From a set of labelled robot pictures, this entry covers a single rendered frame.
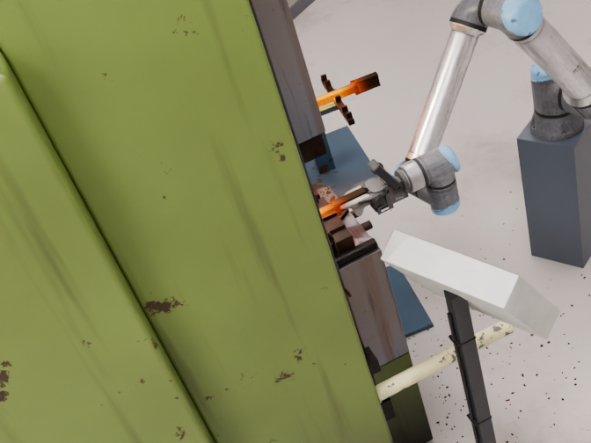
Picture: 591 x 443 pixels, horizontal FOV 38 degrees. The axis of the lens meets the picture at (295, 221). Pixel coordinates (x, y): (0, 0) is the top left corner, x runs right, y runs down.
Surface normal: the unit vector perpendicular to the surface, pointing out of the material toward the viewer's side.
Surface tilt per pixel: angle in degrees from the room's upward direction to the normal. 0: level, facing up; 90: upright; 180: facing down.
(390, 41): 0
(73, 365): 90
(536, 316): 90
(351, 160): 0
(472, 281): 30
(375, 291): 90
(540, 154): 90
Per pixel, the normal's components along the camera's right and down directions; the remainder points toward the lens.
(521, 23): 0.51, 0.32
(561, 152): -0.58, 0.63
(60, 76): 0.37, 0.52
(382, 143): -0.26, -0.74
